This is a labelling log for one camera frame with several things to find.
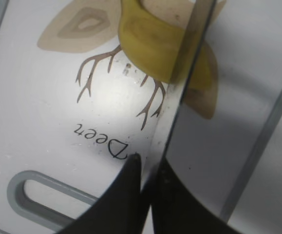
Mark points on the white grey-rimmed deer cutting board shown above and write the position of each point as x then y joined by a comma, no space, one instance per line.
58,154

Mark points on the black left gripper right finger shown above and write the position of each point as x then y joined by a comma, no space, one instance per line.
176,211

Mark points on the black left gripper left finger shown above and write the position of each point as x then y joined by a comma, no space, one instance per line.
116,211

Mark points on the yellow half banana with stem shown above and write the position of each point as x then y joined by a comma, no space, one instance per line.
150,43

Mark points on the white-handled kitchen knife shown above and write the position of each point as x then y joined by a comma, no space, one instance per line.
246,39

